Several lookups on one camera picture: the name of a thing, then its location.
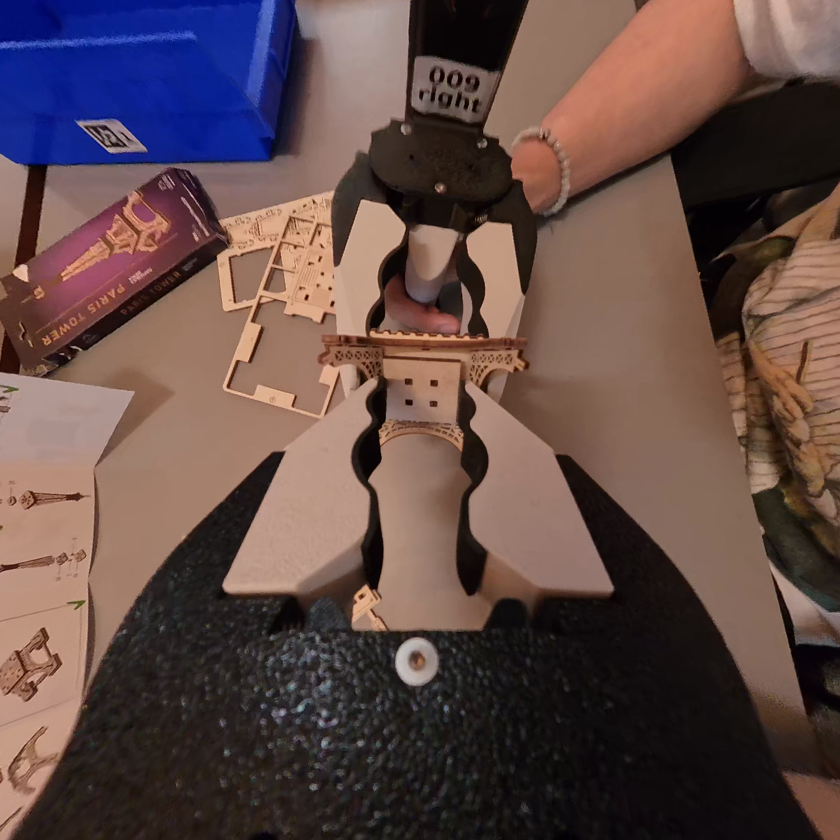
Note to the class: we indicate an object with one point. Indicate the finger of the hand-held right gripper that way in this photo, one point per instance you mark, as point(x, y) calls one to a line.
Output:
point(502, 289)
point(358, 275)

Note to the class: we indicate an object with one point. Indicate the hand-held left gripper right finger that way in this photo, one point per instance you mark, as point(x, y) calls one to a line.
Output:
point(544, 525)

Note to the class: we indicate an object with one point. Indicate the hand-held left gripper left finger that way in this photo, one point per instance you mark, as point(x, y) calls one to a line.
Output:
point(302, 518)

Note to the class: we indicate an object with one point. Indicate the wooden tower base model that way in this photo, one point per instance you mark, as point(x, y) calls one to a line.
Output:
point(420, 394)

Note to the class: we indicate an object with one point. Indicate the person's right forearm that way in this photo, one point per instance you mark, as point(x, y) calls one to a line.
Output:
point(643, 85)

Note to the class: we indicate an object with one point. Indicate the grey desk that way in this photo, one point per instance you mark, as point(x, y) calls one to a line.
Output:
point(590, 394)

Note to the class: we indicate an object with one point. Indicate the person's right hand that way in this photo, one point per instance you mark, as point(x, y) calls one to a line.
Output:
point(420, 318)

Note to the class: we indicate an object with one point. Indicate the wooden sheet with ornate cutouts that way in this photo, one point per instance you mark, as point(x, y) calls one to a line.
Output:
point(249, 226)

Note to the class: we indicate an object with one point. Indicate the purple puzzle box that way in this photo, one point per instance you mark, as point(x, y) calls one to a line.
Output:
point(98, 289)

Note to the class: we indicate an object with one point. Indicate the folded instruction booklet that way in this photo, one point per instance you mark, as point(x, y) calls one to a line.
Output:
point(39, 525)

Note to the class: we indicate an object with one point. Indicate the person's white printed t-shirt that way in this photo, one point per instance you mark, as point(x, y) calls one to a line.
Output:
point(787, 394)

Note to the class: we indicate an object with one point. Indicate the black office chair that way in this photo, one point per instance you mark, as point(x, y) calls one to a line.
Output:
point(754, 144)

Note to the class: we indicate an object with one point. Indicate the blue plastic bin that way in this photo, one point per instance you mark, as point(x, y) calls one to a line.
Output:
point(131, 79)

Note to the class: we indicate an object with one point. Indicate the empty wooden frame sheet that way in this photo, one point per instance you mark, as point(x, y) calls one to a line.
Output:
point(272, 396)

